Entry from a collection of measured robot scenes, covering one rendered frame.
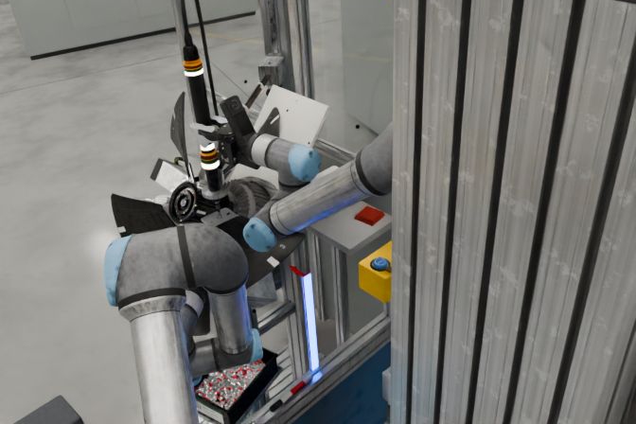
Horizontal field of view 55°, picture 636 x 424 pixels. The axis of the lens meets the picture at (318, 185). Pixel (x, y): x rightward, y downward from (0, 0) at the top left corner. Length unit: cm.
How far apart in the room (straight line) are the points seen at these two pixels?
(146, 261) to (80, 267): 262
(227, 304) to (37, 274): 261
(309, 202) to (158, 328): 37
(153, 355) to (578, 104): 80
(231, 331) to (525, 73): 97
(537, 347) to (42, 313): 307
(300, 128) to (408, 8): 136
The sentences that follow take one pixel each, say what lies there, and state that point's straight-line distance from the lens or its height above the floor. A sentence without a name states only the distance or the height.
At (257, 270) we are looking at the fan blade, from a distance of 152.
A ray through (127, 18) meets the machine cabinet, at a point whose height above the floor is 25.
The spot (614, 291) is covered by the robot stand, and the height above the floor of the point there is 181.
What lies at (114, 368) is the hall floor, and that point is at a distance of 305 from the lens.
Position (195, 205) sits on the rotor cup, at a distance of 168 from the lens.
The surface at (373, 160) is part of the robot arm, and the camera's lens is 108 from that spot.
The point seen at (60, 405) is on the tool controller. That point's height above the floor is 124.
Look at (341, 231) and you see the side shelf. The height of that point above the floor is 86.
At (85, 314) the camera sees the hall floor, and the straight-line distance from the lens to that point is 337.
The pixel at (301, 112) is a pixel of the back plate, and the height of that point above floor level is 133.
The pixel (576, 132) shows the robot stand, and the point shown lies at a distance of 47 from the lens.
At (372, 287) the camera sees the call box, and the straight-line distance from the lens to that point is 168.
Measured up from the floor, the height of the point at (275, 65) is 140.
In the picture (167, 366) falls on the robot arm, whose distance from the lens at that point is 106.
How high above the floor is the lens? 214
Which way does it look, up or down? 32 degrees down
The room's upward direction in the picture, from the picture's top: 4 degrees counter-clockwise
